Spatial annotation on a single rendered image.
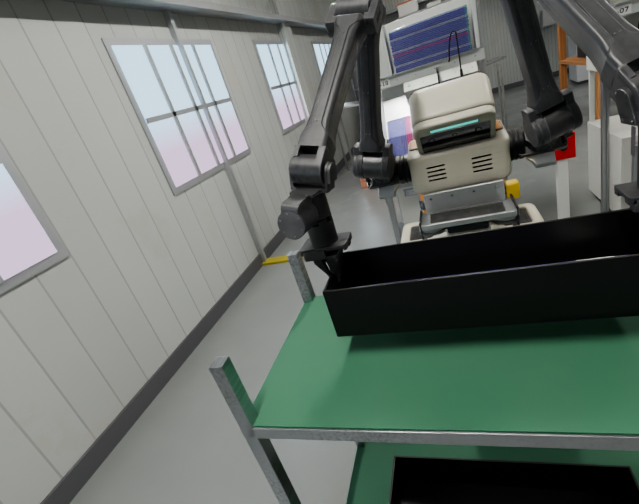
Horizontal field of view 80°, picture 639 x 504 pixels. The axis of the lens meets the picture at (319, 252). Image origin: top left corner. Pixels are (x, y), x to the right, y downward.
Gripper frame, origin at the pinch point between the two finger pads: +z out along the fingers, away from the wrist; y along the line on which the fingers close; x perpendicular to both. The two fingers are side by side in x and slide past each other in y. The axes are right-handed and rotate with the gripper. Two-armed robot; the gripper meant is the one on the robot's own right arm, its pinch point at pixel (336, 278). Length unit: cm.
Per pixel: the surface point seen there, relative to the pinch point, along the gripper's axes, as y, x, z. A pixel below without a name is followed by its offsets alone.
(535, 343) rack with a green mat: 36.4, -7.1, 14.5
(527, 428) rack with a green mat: 31.7, -25.5, 14.7
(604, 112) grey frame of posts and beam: 125, 241, 31
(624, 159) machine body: 130, 222, 59
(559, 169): 89, 204, 52
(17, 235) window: -174, 55, -15
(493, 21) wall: 161, 1059, -59
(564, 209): 91, 205, 80
